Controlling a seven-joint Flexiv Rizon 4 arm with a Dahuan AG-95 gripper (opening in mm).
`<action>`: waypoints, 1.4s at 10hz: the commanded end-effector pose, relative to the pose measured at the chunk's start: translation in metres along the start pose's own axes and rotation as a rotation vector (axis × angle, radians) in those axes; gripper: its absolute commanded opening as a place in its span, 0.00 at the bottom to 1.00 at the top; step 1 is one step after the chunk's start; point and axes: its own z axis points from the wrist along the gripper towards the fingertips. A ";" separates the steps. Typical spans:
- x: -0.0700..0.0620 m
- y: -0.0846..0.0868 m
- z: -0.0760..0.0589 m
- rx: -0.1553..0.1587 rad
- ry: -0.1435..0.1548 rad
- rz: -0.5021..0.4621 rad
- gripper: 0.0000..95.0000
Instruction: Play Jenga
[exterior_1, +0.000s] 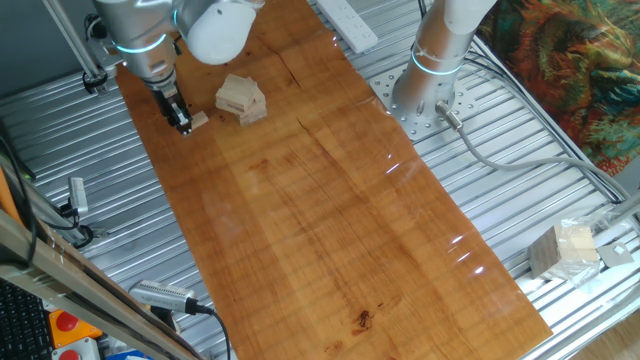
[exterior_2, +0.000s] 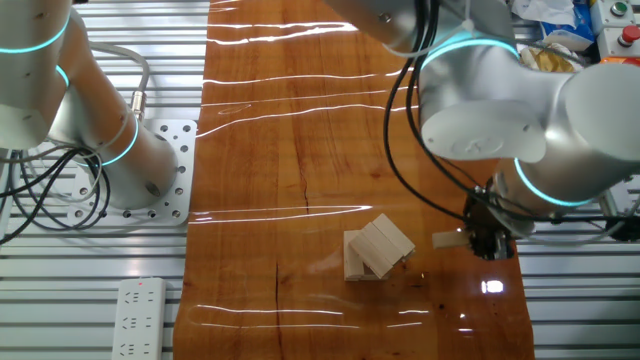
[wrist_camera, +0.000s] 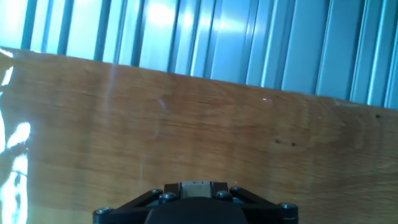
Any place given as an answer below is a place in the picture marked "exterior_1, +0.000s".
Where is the orange wooden board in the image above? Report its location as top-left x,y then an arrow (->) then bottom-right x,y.
0,167 -> 24,226

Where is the grey aluminium frame post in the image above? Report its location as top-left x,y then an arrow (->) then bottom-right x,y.
592,154 -> 640,236

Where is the metal plate with square hole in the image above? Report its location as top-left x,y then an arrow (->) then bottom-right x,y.
596,241 -> 636,270

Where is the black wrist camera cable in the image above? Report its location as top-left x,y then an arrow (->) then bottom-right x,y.
83,13 -> 109,41

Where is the blue and white bag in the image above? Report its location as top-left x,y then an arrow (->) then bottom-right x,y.
104,348 -> 154,360

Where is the spare wooden block bundle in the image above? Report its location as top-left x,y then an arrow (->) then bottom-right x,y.
528,224 -> 601,280

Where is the black keyboard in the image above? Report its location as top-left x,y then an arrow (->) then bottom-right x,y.
0,279 -> 54,360

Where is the grey metal pole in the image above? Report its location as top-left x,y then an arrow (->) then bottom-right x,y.
42,0 -> 101,81

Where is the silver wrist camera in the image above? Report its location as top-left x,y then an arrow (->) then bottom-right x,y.
97,42 -> 125,79

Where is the black camera cable loop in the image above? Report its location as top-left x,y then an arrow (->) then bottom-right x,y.
57,202 -> 109,250

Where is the beige frame bar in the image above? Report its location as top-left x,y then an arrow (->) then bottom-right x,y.
0,209 -> 206,360

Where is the black pole clamp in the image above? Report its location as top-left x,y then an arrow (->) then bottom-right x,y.
81,63 -> 110,96

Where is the grey cable with metal connector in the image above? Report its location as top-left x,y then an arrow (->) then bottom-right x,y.
434,99 -> 632,201

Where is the silver depth camera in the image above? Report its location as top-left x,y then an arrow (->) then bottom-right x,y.
68,176 -> 90,217
128,279 -> 200,316

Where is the dark camera stand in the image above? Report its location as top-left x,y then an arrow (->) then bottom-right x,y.
149,304 -> 182,335

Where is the wood grain vinyl mat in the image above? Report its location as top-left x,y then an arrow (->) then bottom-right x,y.
106,0 -> 554,360

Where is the grey box with red button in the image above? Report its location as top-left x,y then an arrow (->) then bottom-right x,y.
51,337 -> 104,360

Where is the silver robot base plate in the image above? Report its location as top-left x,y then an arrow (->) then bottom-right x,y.
369,62 -> 480,142

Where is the white power strip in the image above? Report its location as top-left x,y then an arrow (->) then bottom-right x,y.
315,0 -> 380,55

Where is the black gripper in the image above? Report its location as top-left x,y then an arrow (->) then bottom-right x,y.
151,85 -> 194,135

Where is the colourful painting cloth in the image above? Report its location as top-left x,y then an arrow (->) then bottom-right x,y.
477,0 -> 640,177

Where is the clear plastic bag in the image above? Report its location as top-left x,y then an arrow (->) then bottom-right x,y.
527,215 -> 624,289

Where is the orange box with red button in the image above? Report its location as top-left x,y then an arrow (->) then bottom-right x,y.
48,308 -> 104,350

